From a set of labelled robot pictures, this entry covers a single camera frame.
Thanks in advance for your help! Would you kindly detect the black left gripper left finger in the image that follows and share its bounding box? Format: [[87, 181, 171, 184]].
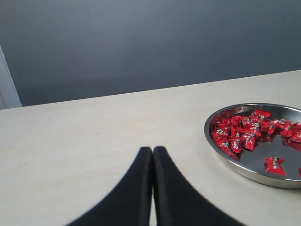
[[68, 147, 153, 226]]

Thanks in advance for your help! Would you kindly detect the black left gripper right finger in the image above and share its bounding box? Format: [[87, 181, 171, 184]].
[[153, 146, 243, 226]]

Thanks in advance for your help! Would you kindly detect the round stainless steel plate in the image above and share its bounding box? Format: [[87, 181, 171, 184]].
[[204, 103, 301, 189]]

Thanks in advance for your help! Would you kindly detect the red candy left edge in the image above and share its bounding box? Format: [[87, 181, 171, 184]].
[[211, 128, 231, 152]]

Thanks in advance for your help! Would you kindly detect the red candy front centre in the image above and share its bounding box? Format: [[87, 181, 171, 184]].
[[264, 157, 286, 176]]

